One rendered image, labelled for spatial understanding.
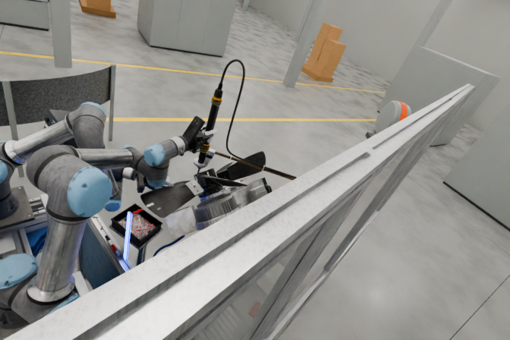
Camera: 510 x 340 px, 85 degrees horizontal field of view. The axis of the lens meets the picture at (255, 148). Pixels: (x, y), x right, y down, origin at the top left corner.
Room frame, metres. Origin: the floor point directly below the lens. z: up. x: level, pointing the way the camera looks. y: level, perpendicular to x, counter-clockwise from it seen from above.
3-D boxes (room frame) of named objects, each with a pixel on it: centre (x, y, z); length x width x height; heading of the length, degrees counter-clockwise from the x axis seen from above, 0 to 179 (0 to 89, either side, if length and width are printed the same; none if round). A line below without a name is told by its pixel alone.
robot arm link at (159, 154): (0.84, 0.33, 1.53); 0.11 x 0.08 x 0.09; 158
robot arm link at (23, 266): (0.42, 0.56, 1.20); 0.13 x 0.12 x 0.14; 78
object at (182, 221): (1.05, 0.23, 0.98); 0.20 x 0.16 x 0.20; 58
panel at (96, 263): (0.85, 0.50, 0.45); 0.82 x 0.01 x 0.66; 58
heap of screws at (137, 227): (1.03, 0.48, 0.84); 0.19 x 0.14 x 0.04; 73
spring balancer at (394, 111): (1.14, -0.49, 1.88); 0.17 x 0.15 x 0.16; 148
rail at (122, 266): (0.85, 0.50, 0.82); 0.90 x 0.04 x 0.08; 58
